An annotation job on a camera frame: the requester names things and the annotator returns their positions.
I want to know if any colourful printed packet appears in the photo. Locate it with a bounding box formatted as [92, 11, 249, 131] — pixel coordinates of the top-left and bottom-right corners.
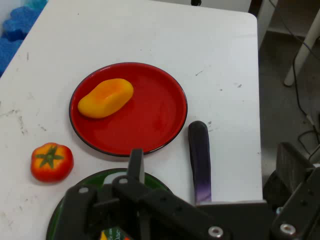
[99, 225, 131, 240]

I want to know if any green plate with black rim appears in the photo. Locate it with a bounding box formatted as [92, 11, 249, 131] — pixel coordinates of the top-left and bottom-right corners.
[45, 167, 173, 240]

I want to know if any purple toy eggplant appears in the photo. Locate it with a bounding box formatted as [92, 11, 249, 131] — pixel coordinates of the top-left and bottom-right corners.
[187, 120, 213, 206]

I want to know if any yellow toy mango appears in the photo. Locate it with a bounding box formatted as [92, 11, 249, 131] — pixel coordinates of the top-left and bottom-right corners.
[77, 78, 134, 119]

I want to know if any white furniture panel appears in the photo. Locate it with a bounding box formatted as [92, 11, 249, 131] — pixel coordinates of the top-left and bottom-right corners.
[256, 0, 279, 50]

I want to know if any red plate with black rim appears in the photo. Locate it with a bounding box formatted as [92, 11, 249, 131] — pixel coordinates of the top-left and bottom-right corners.
[69, 62, 188, 158]

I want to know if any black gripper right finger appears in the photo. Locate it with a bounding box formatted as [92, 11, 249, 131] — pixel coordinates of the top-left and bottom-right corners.
[271, 141, 320, 240]

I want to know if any blue cable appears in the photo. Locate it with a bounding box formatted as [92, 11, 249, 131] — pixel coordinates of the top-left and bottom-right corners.
[301, 41, 320, 60]

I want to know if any white furniture leg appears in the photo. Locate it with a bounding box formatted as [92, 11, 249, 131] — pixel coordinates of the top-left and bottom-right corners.
[283, 9, 320, 88]

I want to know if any red toy tomato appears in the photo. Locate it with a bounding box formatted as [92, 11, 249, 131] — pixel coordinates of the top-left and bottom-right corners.
[30, 142, 75, 183]

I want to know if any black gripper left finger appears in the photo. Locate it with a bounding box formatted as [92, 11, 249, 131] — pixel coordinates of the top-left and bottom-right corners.
[57, 148, 231, 240]

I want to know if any blue foam mat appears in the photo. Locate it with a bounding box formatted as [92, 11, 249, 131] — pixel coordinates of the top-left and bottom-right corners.
[0, 0, 48, 77]

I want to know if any black floor cable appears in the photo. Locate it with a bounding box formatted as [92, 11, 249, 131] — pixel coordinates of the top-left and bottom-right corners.
[268, 0, 320, 161]

